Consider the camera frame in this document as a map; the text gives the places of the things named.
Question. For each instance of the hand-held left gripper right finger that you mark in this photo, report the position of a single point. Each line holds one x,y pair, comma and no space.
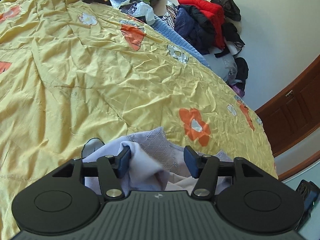
191,162

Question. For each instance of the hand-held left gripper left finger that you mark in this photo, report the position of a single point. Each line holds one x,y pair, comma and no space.
124,162

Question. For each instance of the lavender long-sleeve shirt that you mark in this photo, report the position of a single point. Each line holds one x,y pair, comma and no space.
155,150

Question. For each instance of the brown wooden door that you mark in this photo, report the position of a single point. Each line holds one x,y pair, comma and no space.
292,120

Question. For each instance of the yellow floral quilt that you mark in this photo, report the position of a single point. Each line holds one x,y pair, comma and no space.
100,80

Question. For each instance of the clear plastic bag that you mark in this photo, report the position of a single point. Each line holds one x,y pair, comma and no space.
231,67

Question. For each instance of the blue quilted blanket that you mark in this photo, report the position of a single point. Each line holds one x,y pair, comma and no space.
175,37

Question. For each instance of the navy jacket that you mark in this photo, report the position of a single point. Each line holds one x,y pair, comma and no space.
185,27

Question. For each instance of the black puffer jacket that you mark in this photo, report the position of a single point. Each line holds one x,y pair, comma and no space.
202,25

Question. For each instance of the checkered cloth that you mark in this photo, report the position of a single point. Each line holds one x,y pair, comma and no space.
171,11

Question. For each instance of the white plastic bag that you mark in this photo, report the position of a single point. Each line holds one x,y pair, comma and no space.
146,11

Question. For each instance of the red puffer jacket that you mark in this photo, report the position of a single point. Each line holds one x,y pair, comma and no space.
200,5

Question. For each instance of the black mesh garment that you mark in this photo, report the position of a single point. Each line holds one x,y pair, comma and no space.
227,3

